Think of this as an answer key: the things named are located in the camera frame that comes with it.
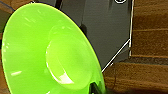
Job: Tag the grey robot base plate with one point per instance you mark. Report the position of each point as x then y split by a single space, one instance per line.
106 26

